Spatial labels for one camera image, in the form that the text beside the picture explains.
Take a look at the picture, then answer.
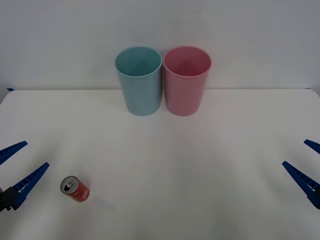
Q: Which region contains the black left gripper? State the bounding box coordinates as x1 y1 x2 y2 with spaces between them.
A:
0 140 50 214

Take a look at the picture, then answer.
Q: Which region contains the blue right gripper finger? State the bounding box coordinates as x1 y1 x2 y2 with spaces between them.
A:
303 139 320 155
281 160 320 210

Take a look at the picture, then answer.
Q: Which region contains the red drink can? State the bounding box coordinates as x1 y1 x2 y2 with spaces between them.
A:
59 175 91 203

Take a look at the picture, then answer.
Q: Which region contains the pink plastic bin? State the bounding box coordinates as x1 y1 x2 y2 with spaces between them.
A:
162 45 213 117

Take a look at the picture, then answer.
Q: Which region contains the pale blue plastic bin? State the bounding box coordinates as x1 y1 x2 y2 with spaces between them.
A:
114 45 163 117

